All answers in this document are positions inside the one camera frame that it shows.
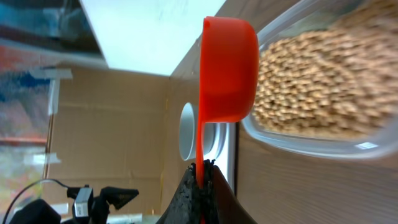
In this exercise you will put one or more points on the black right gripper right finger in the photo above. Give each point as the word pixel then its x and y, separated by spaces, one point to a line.
pixel 218 202

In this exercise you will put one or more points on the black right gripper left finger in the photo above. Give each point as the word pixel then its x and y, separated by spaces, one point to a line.
pixel 184 206

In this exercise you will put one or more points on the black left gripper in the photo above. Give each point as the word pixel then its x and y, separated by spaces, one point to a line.
pixel 100 209

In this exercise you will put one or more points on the white digital kitchen scale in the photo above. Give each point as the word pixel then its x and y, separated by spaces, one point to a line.
pixel 226 160

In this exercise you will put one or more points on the red plastic measuring scoop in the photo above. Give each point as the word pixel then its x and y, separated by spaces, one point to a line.
pixel 229 62

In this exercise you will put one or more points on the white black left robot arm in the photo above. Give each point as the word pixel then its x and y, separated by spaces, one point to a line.
pixel 40 212

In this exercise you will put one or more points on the white round bowl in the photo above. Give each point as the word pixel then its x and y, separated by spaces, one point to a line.
pixel 188 133

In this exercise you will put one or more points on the clear plastic container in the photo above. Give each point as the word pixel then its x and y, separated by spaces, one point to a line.
pixel 304 16

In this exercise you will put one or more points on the pile of soybeans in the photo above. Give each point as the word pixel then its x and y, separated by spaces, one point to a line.
pixel 333 83

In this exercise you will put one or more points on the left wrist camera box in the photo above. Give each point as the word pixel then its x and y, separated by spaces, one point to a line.
pixel 83 202

